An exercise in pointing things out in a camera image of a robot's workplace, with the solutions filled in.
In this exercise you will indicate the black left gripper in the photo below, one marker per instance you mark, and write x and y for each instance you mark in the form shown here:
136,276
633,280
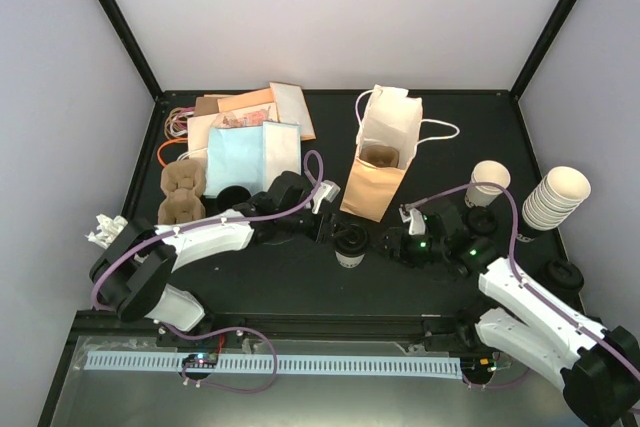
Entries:
327,221

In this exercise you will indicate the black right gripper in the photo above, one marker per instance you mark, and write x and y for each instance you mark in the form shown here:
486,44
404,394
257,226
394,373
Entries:
396,246

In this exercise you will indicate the black plastic cup lid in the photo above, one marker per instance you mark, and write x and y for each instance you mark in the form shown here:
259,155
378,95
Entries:
351,240

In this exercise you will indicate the brown pulp cup carrier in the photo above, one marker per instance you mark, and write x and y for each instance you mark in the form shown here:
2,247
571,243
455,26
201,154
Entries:
380,156

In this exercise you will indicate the brown paper takeout bag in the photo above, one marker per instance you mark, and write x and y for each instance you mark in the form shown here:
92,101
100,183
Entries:
391,127

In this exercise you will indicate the single white paper cup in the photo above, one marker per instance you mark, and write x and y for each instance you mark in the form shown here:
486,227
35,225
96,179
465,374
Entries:
349,261

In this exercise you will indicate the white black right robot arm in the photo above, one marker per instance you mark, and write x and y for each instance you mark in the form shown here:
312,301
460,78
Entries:
596,369

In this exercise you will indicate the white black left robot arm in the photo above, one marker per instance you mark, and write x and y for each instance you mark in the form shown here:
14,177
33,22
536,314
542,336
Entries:
132,276

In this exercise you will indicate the brown white flat paper bag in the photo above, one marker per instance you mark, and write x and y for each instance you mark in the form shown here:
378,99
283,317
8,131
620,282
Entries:
292,108

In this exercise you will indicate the short white cup stack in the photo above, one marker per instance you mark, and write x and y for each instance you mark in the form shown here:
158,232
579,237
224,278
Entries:
488,180

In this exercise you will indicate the stack of black lids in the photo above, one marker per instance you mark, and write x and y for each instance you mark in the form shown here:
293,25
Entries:
559,276

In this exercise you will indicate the tall white cup stack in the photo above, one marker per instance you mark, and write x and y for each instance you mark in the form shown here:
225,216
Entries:
562,190

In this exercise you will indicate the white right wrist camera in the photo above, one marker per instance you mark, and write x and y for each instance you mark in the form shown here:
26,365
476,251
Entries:
414,219

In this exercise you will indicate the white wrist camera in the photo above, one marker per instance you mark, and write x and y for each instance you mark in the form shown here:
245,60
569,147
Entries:
326,192
414,219

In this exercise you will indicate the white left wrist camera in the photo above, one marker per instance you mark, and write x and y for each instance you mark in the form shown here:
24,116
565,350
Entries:
326,192

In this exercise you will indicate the light blue cable duct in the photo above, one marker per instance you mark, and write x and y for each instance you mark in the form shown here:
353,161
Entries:
327,365

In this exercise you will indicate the bundle of bag handles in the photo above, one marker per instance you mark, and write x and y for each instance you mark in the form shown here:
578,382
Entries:
175,129

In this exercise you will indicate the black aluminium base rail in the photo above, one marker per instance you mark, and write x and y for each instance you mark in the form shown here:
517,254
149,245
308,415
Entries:
436,332

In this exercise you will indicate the black enclosure frame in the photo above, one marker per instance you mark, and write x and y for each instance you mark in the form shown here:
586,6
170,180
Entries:
115,17

